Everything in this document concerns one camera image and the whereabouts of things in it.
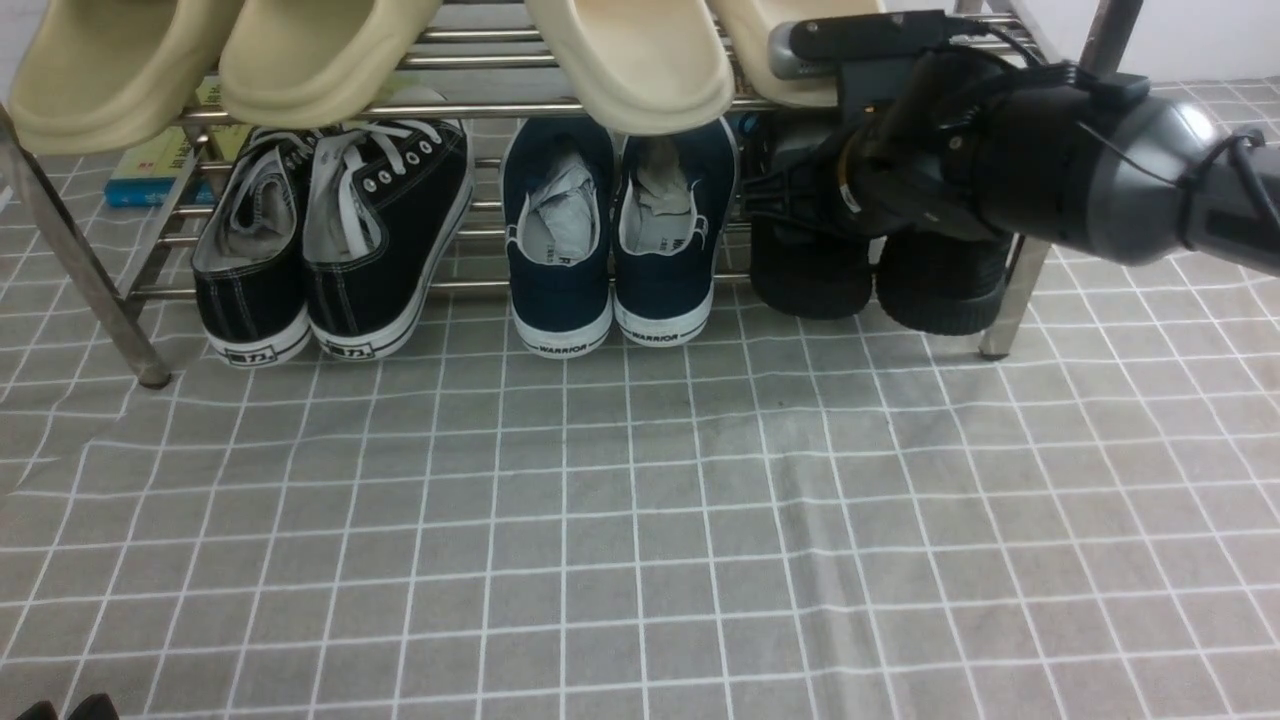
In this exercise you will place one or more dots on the black canvas sneaker left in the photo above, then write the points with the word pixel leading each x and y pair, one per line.
pixel 247 262

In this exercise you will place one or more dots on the navy canvas sneaker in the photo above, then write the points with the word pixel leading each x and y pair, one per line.
pixel 673 203
pixel 555 185

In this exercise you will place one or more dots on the beige slipper far left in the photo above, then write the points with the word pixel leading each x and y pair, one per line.
pixel 101 76

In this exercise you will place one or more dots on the cream slipper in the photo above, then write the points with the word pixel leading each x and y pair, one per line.
pixel 643 68
pixel 749 25

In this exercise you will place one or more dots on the black canvas sneaker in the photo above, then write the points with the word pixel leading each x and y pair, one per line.
pixel 247 262
pixel 386 200

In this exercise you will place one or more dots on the black canvas sneaker right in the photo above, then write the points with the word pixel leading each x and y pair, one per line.
pixel 386 200

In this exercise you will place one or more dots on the grey checkered floor cloth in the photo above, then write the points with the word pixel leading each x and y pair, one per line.
pixel 782 520

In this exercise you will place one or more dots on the navy canvas sneaker left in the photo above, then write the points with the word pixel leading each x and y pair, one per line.
pixel 555 185

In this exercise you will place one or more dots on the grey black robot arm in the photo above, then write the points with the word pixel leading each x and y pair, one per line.
pixel 975 149

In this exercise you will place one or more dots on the cream slipper far right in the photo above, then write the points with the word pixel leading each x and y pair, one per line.
pixel 749 25

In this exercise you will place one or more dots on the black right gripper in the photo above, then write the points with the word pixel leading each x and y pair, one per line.
pixel 897 168

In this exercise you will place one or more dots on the black knit sneaker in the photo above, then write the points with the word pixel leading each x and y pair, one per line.
pixel 803 260
pixel 935 284

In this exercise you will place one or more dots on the stainless steel shoe rack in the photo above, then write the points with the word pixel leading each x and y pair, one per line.
pixel 469 53

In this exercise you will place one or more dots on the blue yellow book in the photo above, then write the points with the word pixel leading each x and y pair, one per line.
pixel 146 174

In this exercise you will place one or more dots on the navy canvas sneaker right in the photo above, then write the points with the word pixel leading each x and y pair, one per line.
pixel 673 203

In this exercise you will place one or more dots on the beige slipper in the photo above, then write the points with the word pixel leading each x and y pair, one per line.
pixel 308 64
pixel 101 76

